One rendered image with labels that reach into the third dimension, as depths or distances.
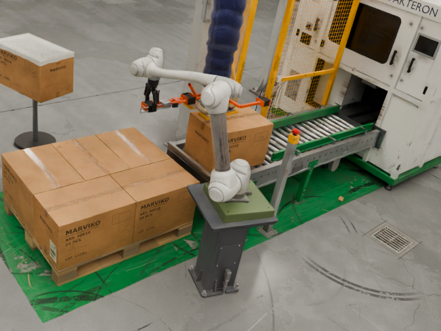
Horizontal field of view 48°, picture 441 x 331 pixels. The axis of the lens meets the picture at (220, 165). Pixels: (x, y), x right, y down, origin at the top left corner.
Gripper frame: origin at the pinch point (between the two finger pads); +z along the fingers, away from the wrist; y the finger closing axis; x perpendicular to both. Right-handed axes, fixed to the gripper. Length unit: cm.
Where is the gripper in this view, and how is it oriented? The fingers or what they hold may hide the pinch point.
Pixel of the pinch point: (150, 105)
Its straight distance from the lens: 351.1
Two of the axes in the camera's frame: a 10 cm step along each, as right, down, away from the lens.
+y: -6.4, -4.9, 5.9
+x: -7.4, 2.3, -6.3
